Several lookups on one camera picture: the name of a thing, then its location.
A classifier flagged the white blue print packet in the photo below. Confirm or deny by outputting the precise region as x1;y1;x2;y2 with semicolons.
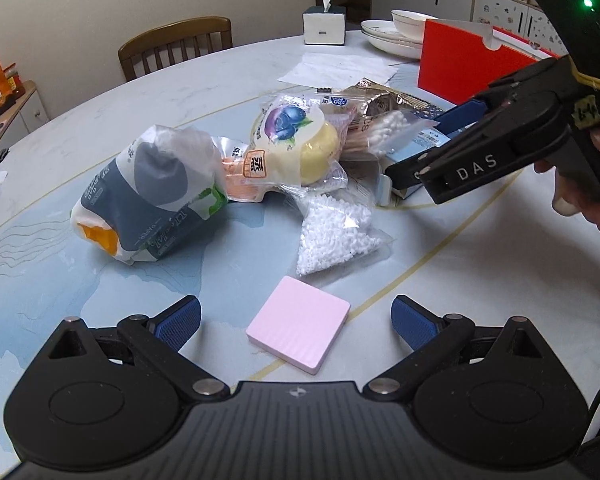
317;87;362;117

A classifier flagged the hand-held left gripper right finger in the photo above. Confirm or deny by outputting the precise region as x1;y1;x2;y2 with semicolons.
361;295;552;403

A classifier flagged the small light blue box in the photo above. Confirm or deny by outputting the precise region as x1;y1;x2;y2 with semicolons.
377;127;448;207

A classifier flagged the red white cardboard box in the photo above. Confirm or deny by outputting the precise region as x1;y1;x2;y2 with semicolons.
417;18;574;109

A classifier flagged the white paper sheet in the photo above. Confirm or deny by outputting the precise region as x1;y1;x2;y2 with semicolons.
277;51;406;89

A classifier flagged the red jar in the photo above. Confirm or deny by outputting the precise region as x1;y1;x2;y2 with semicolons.
2;63;27;99

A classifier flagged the white gold-rimmed bowl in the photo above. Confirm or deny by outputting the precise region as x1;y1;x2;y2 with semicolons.
391;9;439;37

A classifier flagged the grey white tissue pack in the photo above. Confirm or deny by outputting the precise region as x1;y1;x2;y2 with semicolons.
70;124;229;265

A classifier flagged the white low cabinet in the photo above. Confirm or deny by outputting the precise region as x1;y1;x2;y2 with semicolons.
0;80;51;147

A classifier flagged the bag of white beads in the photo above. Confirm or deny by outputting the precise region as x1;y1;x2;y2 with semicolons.
290;192;396;277

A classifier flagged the white cabinet with stickers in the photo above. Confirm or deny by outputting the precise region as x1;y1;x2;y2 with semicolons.
472;0;569;57

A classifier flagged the silver foil pouch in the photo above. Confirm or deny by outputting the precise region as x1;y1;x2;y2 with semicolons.
349;77;449;122

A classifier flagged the steamed bun packet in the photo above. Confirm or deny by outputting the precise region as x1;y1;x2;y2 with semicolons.
250;92;349;197

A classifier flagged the cotton swab bag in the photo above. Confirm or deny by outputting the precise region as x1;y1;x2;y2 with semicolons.
340;110;422;159

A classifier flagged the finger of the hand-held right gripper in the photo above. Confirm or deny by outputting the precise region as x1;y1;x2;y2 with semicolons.
432;56;577;134
383;121;492;196

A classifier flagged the pink square box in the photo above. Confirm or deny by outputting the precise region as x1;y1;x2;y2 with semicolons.
245;275;351;375

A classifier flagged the green white tissue box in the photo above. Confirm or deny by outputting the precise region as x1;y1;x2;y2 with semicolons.
302;0;347;45

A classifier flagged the orange snack packet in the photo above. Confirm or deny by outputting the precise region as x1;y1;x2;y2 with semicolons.
211;136;267;204

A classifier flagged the wooden chair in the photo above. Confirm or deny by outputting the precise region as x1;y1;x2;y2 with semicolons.
118;16;233;82

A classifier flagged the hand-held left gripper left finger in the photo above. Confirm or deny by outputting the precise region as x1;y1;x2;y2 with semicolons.
34;295;232;403

